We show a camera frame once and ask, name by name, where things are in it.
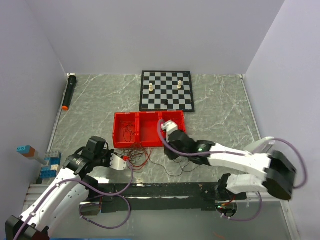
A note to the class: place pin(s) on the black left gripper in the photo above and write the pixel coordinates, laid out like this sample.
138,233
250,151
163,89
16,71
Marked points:
107,164

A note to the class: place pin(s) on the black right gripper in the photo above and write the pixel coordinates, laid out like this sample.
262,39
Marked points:
170,155

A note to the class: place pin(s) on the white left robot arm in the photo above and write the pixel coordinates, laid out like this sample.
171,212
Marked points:
70,187

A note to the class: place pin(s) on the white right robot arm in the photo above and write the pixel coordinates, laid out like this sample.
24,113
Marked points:
270,173

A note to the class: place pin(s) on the grey and blue toy block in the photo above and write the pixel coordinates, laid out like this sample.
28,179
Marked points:
53,157

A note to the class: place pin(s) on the red three-compartment plastic tray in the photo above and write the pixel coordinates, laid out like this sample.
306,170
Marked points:
140,128

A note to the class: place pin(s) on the black and grey chessboard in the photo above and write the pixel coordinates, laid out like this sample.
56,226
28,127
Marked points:
165,88

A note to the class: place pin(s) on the white chess piece right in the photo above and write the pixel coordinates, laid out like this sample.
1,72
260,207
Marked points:
179,84

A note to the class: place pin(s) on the blue and brown toy block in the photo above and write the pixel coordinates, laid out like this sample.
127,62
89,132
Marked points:
27,151

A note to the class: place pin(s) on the black marker with orange cap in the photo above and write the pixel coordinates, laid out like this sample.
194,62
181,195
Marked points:
71,85

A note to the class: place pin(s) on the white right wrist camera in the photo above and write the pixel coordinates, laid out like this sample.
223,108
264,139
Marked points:
169,127

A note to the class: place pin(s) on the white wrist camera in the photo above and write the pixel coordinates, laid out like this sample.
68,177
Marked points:
117,163
169,127

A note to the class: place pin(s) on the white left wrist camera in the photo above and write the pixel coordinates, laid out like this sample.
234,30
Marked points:
117,163

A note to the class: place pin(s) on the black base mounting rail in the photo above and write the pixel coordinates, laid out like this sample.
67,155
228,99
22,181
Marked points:
163,196

